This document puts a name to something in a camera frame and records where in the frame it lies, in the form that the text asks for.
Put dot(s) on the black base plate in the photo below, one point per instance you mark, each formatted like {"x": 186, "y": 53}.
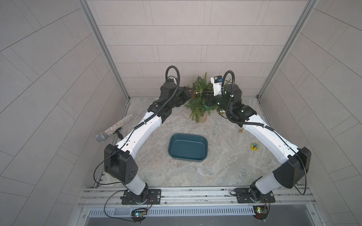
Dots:
{"x": 148, "y": 196}
{"x": 248, "y": 195}

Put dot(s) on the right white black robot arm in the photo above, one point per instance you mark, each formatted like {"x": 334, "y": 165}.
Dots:
{"x": 294, "y": 161}

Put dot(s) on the green glitter ball ornament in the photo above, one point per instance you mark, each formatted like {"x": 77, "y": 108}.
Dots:
{"x": 210, "y": 108}

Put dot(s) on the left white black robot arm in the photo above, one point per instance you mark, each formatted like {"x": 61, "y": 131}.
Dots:
{"x": 119, "y": 159}

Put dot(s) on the right green circuit board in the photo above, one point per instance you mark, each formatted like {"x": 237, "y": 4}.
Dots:
{"x": 261, "y": 212}

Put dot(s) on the teal plastic bin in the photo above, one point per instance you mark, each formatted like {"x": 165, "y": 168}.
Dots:
{"x": 188, "y": 147}

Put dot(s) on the green circuit board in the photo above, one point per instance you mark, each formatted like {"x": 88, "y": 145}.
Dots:
{"x": 138, "y": 215}
{"x": 261, "y": 212}

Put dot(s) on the small yellow object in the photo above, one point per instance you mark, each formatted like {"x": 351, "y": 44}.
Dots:
{"x": 255, "y": 146}

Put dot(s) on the glitter silver microphone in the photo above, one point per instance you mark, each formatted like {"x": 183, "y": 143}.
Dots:
{"x": 103, "y": 136}

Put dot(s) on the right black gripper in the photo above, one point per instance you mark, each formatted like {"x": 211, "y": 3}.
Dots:
{"x": 210, "y": 100}

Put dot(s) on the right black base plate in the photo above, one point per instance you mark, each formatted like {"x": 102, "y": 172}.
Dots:
{"x": 248, "y": 195}

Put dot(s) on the black microphone stand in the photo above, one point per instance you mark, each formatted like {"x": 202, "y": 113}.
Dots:
{"x": 118, "y": 133}

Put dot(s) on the aluminium rail frame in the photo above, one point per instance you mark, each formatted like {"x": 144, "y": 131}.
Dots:
{"x": 193, "y": 201}

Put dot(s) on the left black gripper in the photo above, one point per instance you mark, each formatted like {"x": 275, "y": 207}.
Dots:
{"x": 184, "y": 95}

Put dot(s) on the small green christmas tree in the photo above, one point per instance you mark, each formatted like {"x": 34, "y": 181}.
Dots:
{"x": 201, "y": 86}

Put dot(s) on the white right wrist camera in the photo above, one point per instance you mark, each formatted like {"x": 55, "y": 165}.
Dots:
{"x": 217, "y": 85}

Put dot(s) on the left green circuit board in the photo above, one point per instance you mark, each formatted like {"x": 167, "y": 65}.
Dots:
{"x": 138, "y": 215}

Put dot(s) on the shiny gold ball ornament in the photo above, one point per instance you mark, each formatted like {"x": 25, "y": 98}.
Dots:
{"x": 222, "y": 112}

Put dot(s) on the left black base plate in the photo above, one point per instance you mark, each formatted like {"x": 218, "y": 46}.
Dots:
{"x": 148, "y": 196}

